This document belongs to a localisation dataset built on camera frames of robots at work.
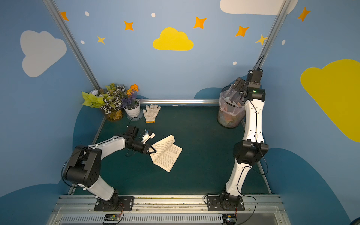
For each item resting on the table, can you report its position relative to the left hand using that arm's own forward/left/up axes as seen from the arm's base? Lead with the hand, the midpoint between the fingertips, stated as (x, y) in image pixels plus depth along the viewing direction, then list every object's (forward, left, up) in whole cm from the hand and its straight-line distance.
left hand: (155, 150), depth 89 cm
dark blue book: (0, -7, -5) cm, 9 cm away
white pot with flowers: (+29, +20, +13) cm, 37 cm away
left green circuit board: (-36, +18, -7) cm, 41 cm away
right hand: (+28, -53, +32) cm, 68 cm away
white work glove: (+37, +10, -6) cm, 39 cm away
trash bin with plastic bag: (+21, -49, +13) cm, 55 cm away
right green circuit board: (-35, -44, -7) cm, 56 cm away
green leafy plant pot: (+26, +31, +19) cm, 45 cm away
